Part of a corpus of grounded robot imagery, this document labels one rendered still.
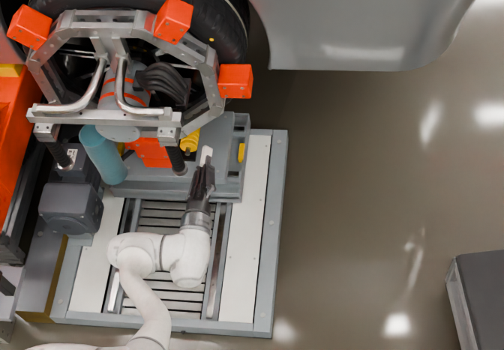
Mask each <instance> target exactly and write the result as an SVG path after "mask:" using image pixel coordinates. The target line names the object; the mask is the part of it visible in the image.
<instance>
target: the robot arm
mask: <svg viewBox="0 0 504 350"><path fill-rule="evenodd" d="M212 151H213V148H210V147H208V146H207V145H204V146H203V147H202V155H201V160H200V165H199V166H196V168H197V169H198V170H197V171H196V170H195V172H194V174H193V178H192V182H191V184H190V189H189V191H188V194H187V196H186V198H185V200H187V201H188V203H187V204H186V208H185V213H184V214H183V215H182V217H181V225H180V229H179V233H178V234H175V235H159V234H156V233H148V232H129V233H124V234H120V235H116V236H115V237H113V238H112V239H111V240H110V241H109V243H108V244H107V247H106V257H107V259H108V261H109V263H110V264H111V265H113V266H114V267H116V268H118V269H119V270H120V271H119V279H120V283H121V286H122V288H123V289H124V291H125V292H126V293H127V295H128V297H129V298H130V299H131V301H132V302H133V304H134V305H135V307H136V308H137V309H138V311H139V312H140V314H141V315H142V317H143V319H144V321H145V323H144V325H143V326H142V327H141V328H140V329H139V330H138V332H137V333H136V334H135V335H134V336H133V337H132V338H131V339H130V340H129V341H128V343H127V345H126V346H118V347H96V346H90V345H85V344H76V343H49V344H43V345H39V346H34V347H31V348H29V349H26V350H169V344H170V334H171V327H172V324H171V318H170V314H169V311H168V309H167V308H166V306H165V305H164V303H163V302H162V300H161V299H160V298H159V297H158V296H157V295H156V294H155V293H154V292H153V291H152V290H151V288H150V287H149V286H148V285H147V284H146V283H145V281H144V280H143V278H145V277H147V276H148V275H149V274H153V273H154V272H155V271H169V272H170V276H171V278H172V281H173V282H174V283H175V285H177V286H178V287H182V288H193V287H197V286H199V285H200V284H201V283H202V281H203V279H204V277H205V275H206V271H207V267H208V264H209V257H210V249H211V246H210V240H209V238H210V234H211V227H212V219H211V218H210V215H211V209H212V207H211V206H210V204H209V200H210V197H211V195H210V194H211V192H212V191H214V192H215V191H216V189H217V188H216V186H215V167H214V166H212V165H211V160H212Z"/></svg>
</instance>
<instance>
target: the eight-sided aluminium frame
mask: <svg viewBox="0 0 504 350"><path fill-rule="evenodd" d="M156 19H157V14H153V13H150V12H149V11H147V10H137V9H136V10H77V9H73V10H65V11H64V12H63V13H60V15H59V17H58V19H57V20H56V21H55V22H54V23H53V24H52V25H51V29H50V31H49V35H48V38H47V40H46V42H45V43H44V44H43V45H42V46H41V47H40V48H39V49H38V50H33V49H31V48H30V50H29V52H28V57H27V59H26V62H25V64H26V66H27V67H28V70H29V71H30V72H31V74H32V76H33V77H34V79H35V81H36V82H37V84H38V85H39V87H40V89H41V91H42V92H43V94H44V96H45V97H46V99H47V100H48V104H69V103H74V102H76V101H78V100H79V99H80V98H81V96H79V95H78V94H74V93H73V92H71V91H68V90H67V89H66V88H65V85H64V83H63V82H62V80H61V78H60V76H59V75H58V73H57V71H56V69H55V67H54V66H53V63H52V62H51V60H50V57H51V56H52V55H53V54H54V53H55V52H56V51H57V50H58V49H59V48H60V47H61V46H62V45H63V44H65V43H66V42H67V41H68V40H69V39H70V38H71V37H122V38H140V39H143V40H145V41H147V42H149V43H151V44H153V45H154V46H156V47H158V48H160V49H162V50H163V51H165V52H167V53H169V54H170V55H173V56H175V57H176V58H178V59H180V60H182V61H183V62H185V63H187V64H189V65H190V66H192V67H195V68H196V69H197V70H199V71H200V73H201V77H202V82H203V85H204V88H205V93H206V98H205V99H203V100H201V101H200V102H199V103H197V104H196V105H194V106H192V107H191V108H190V109H188V110H187V111H185V112H183V116H184V124H183V127H182V128H181V133H180V139H183V138H184V137H187V136H188V135H189V134H190V133H192V132H194V131H195V130H197V129H199V128H200V127H201V126H203V125H205V124H207V123H208V122H210V121H211V120H213V119H215V118H216V117H219V116H220V115H221V114H223V113H224V107H225V101H226V98H222V97H221V96H220V92H219V89H218V77H219V71H220V67H219V63H218V55H217V53H216V50H215V49H212V48H211V47H210V46H209V45H208V44H204V43H203V42H201V41H199V40H197V39H196V38H194V37H192V36H190V35H189V34H187V33H185V34H184V36H183V37H182V38H181V40H180V41H179V42H178V43H177V44H176V45H174V44H172V43H169V42H167V41H165V40H162V39H160V38H158V37H155V36H154V29H155V22H156ZM157 134H158V127H144V126H142V131H141V135H140V137H143V138H157Z"/></svg>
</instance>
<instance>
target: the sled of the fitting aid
mask: <svg viewBox="0 0 504 350"><path fill-rule="evenodd" d="M234 115H235V123H234V129H233V135H232V146H231V152H230V158H229V168H228V175H227V180H226V184H215V186H216V188H217V189H216V191H215V192H214V191H212V192H211V194H210V195H211V197H210V200H209V202H233V203H242V194H243V186H244V180H245V168H246V162H247V155H248V143H249V136H250V129H251V120H250V116H249V113H234ZM117 149H118V152H119V154H120V156H122V155H123V154H124V153H125V143H124V142H119V143H118V148H117ZM190 185H191V183H181V182H163V181H129V180H123V182H121V183H120V184H116V185H110V186H109V189H110V190H111V192H112V194H113V195H114V197H119V198H135V199H168V200H185V198H186V196H187V194H188V191H189V189H190ZM185 201H187V200H185Z"/></svg>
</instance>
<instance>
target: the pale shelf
mask: <svg viewBox="0 0 504 350"><path fill-rule="evenodd" d="M0 271H1V272H2V275H3V276H4V277H5V278H6V279H7V280H8V281H9V282H10V283H12V284H13V285H14V286H15V287H17V289H16V294H15V297H5V295H3V294H2V293H1V292H0V321H6V322H12V321H13V319H14V313H15V311H16V308H17V303H18V300H19V296H20V292H21V288H22V285H23V280H24V277H25V274H26V269H25V268H24V267H13V266H0Z"/></svg>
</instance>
